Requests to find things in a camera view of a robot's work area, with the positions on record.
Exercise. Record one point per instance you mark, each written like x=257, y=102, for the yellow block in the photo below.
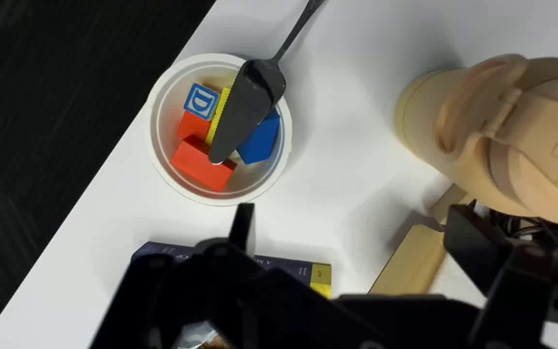
x=216, y=121

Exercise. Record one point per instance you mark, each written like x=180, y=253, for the long red block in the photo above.
x=199, y=165

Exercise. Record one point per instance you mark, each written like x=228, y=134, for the blue letter block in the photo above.
x=200, y=102

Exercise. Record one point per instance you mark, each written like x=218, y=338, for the small red block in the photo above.
x=192, y=126

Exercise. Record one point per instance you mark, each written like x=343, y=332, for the tan wooden figure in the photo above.
x=502, y=135

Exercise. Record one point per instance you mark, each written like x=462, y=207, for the plain blue block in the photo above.
x=259, y=140

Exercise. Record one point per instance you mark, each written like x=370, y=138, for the black cake server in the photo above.
x=247, y=106

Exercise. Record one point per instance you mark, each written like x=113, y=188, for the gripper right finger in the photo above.
x=516, y=281

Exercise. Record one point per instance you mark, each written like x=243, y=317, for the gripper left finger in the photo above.
x=221, y=291

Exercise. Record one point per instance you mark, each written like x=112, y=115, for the white round bowl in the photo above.
x=259, y=186

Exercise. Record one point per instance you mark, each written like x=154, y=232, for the light wooden box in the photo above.
x=414, y=261

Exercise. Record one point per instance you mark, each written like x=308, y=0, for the dark blue book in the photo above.
x=284, y=266

